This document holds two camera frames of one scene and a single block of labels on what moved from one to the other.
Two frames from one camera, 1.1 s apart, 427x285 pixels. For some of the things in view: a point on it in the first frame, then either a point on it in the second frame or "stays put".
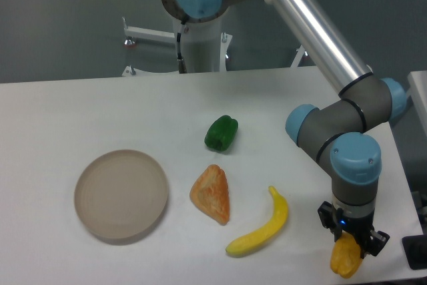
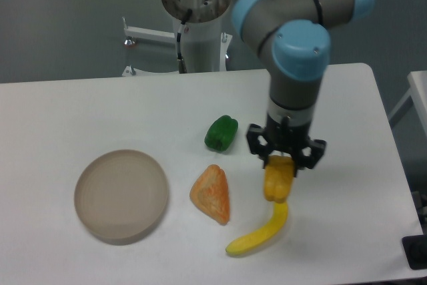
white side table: x=417 y=91 stays put
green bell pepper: x=221 y=133 stays put
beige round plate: x=121 y=193 stays put
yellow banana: x=248 y=243 stays put
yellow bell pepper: x=345 y=256 -> x=279 y=177
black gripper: x=357 y=228 -> x=285 y=137
